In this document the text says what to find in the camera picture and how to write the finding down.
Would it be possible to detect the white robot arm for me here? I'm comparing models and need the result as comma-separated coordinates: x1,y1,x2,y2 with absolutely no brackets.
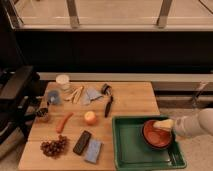
153,108,213,138

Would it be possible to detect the white paper cup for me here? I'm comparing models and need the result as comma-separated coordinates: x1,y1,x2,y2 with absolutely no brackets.
56,74,70,91

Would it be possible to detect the small dark cup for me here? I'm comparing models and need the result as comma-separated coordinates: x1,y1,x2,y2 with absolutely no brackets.
36,108,50,122

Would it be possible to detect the red bowl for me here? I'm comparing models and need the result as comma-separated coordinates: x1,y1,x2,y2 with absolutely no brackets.
141,120,173,149

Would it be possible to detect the green plastic tray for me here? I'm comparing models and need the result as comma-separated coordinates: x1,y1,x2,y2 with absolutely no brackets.
112,115,187,171

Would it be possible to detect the orange apple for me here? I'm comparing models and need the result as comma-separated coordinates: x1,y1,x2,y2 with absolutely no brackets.
84,111,97,125

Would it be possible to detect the blue sponge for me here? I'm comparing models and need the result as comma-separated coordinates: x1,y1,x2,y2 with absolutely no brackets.
84,139,102,164

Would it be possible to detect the blue grey cloth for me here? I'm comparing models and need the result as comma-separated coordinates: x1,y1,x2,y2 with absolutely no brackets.
82,87,102,105

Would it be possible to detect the black rectangular block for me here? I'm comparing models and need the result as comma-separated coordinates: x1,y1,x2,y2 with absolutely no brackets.
73,131,91,155

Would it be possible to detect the wooden cutting board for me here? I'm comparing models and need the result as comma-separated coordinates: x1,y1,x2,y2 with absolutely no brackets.
18,82,159,171

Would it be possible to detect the bunch of dark grapes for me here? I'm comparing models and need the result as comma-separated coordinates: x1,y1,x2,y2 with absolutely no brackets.
40,135,68,158

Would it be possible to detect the black chair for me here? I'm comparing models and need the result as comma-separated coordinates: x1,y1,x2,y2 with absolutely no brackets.
0,66,40,145

